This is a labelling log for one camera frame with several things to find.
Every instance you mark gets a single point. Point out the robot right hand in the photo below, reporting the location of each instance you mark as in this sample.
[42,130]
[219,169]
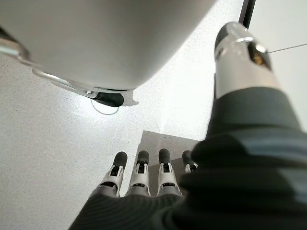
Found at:
[239,179]

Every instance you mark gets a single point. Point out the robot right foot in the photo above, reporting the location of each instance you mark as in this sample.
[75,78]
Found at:
[110,99]

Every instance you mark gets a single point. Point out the white kitchen cabinet front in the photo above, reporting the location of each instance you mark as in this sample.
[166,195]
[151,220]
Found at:
[287,24]

